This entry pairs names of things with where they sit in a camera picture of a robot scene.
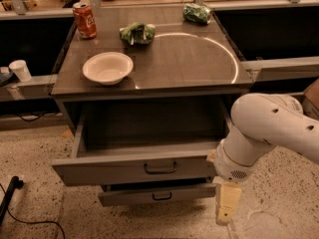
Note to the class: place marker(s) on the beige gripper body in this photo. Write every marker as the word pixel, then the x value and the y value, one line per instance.
pixel 230 167

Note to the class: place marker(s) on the grey top drawer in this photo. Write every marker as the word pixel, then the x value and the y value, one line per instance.
pixel 114 140

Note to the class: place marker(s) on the grey drawer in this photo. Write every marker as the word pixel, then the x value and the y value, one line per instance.
pixel 156 192
pixel 114 140

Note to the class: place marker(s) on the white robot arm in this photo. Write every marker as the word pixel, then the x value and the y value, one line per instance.
pixel 259 123

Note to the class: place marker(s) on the grey bottom drawer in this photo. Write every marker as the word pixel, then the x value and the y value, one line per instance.
pixel 156 192

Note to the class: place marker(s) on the grey drawer cabinet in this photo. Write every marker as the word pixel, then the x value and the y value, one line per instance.
pixel 183 58

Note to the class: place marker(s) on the cardboard box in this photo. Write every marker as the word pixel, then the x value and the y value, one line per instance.
pixel 310 103

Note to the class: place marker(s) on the white bowl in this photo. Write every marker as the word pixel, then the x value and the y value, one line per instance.
pixel 108 68

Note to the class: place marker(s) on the green crumpled bag rear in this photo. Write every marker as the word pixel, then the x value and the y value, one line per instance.
pixel 195 13

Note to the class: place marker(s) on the green crumpled chip bag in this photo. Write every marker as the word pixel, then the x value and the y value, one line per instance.
pixel 138 33

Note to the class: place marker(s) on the black power plug bar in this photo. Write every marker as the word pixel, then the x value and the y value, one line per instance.
pixel 15 183

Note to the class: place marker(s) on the red soda can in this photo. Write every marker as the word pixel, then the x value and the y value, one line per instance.
pixel 84 19

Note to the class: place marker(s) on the white paper cup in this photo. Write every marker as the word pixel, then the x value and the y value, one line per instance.
pixel 20 69

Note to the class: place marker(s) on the black top drawer handle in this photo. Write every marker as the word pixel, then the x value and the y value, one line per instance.
pixel 160 169

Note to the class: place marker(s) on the grey side rail right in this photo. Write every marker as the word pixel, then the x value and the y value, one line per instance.
pixel 282 69

